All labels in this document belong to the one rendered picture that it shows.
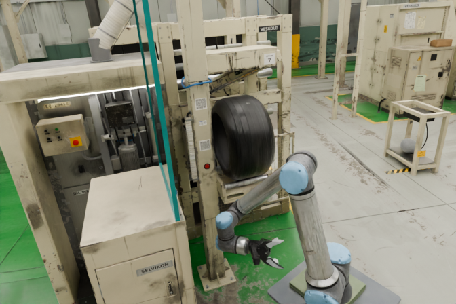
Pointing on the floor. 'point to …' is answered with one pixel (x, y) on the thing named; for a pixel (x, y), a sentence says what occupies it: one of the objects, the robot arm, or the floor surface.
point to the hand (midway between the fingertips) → (283, 255)
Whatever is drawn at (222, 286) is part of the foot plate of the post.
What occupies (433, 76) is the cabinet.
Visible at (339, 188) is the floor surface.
